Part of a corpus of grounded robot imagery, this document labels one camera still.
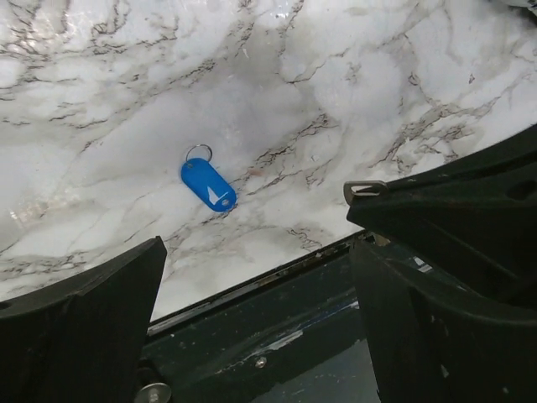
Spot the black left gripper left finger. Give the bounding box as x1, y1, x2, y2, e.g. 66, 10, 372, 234
1, 237, 167, 402

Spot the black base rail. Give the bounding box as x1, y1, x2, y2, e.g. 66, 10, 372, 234
142, 239, 378, 402

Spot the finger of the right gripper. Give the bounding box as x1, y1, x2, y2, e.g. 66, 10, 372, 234
347, 126, 536, 302

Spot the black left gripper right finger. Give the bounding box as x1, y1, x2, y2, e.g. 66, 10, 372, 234
351, 241, 536, 402

